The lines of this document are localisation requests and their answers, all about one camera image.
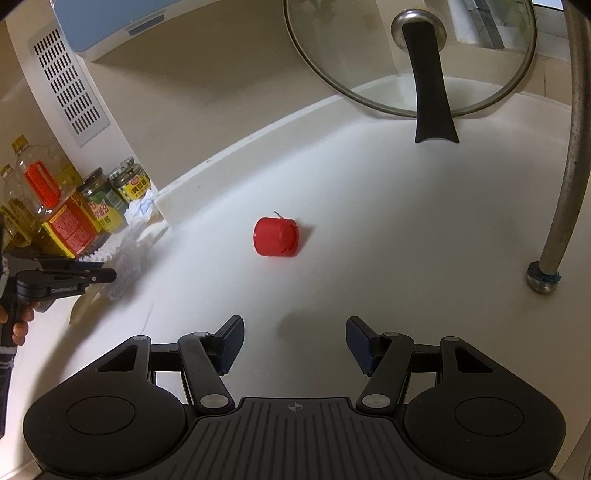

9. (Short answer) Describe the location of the glass jar red green label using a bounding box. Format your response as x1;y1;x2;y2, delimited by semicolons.
75;167;129;234

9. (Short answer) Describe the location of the clear plastic wrapper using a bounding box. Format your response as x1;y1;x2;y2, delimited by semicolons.
69;225;155;326

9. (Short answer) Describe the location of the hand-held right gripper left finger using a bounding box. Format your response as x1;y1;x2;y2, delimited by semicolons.
95;315;245;414

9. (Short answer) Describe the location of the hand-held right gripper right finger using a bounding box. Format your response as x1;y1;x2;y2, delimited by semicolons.
346;316;497;409

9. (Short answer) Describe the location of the white vent grille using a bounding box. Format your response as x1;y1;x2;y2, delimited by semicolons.
27;27;112;149

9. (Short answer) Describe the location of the crumpled white tissue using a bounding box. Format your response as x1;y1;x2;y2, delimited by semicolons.
126;191;161;228

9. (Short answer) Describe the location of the small cooking oil bottle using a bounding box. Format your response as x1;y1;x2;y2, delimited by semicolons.
0;163;36;253

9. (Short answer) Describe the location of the glass pot lid black handle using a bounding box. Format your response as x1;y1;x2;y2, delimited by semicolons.
283;0;538;145

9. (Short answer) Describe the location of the person's left hand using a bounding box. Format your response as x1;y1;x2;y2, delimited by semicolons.
11;320;34;348

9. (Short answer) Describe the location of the blue and white range hood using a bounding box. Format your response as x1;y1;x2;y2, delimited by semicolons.
50;0;182;64

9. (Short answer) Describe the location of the red plastic bottle cap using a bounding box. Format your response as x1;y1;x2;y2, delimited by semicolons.
252;211;301;257

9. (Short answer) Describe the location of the curved metal pipe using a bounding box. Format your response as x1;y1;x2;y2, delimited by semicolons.
524;0;591;295

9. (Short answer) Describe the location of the large cooking oil bottle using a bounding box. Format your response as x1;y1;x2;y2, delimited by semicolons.
11;134;101;260

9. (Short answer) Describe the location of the glass jar yellow label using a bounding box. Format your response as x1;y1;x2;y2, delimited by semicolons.
108;156;153;205

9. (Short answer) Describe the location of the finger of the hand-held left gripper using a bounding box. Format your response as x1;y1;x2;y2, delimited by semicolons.
28;268;117;287
6;248;105;271

